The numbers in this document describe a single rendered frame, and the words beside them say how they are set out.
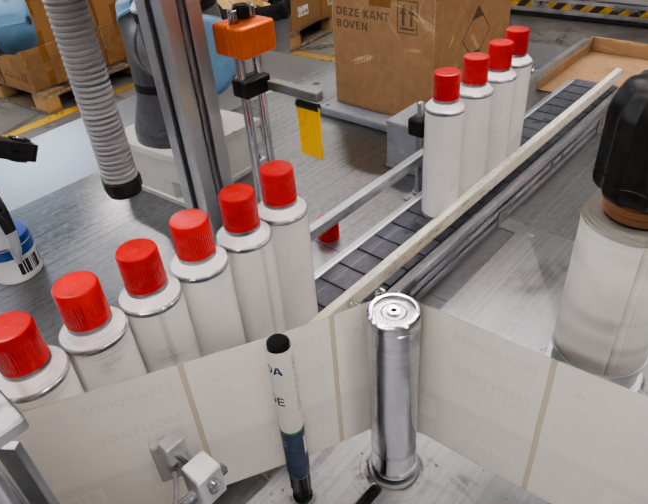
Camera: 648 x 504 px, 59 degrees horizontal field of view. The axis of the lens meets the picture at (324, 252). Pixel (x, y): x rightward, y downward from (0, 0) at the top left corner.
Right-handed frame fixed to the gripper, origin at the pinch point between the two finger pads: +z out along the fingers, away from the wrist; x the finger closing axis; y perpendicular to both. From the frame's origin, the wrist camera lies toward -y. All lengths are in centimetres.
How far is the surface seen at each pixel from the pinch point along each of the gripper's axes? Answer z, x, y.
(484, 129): -12, 52, -46
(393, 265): -3, 52, -22
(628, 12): 77, -15, -451
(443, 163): -10, 50, -38
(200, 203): -12.4, 33.6, -10.6
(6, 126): 88, -278, -114
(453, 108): -17, 51, -39
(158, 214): 4.7, 6.1, -22.0
